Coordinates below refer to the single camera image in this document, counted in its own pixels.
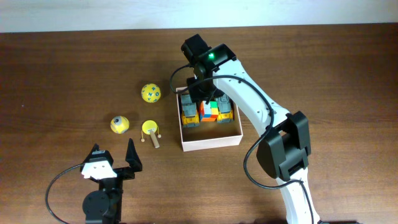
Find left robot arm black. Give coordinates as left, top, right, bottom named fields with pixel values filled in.
left=80, top=139, right=142, bottom=224

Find white cardboard box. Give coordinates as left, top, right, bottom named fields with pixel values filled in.
left=176, top=95, right=243, bottom=152

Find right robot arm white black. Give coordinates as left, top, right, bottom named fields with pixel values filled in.
left=181, top=34, right=321, bottom=223

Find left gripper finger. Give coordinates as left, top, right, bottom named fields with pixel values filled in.
left=125, top=138, right=142, bottom=172
left=81, top=144, right=106, bottom=172

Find yellow ball with eye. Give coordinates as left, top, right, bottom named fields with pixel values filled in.
left=110, top=116, right=129, bottom=134

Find multicolour puzzle cube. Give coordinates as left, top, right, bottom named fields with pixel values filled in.
left=200, top=101, right=219, bottom=122

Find yellow ball blue letters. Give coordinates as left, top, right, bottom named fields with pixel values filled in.
left=141, top=83, right=161, bottom=103

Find yellow wooden pellet drum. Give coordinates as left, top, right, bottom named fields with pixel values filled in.
left=141, top=120, right=162, bottom=149

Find yellow grey mixer truck toy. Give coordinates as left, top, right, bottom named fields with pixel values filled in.
left=215, top=94, right=234, bottom=123

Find yellow grey dump truck toy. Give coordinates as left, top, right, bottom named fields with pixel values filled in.
left=180, top=94, right=200, bottom=128

